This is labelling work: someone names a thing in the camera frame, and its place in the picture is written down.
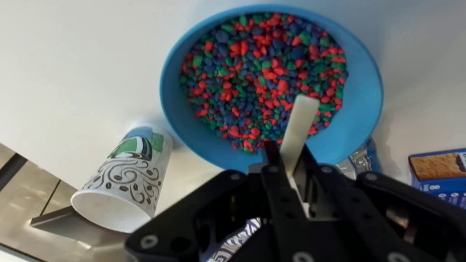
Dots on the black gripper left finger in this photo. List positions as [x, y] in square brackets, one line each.
[234, 209]

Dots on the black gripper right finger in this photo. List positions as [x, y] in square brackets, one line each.
[379, 219]

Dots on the white plastic spoon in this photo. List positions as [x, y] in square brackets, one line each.
[301, 121]

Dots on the blue wrapped cereal bar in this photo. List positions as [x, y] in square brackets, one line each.
[362, 162]

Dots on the blue cereal bar box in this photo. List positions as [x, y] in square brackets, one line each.
[438, 177]

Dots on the blue plastic bowl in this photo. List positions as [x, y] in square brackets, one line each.
[365, 107]

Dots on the red green blue cereal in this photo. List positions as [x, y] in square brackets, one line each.
[253, 73]

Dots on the patterned paper cup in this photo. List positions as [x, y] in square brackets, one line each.
[132, 180]

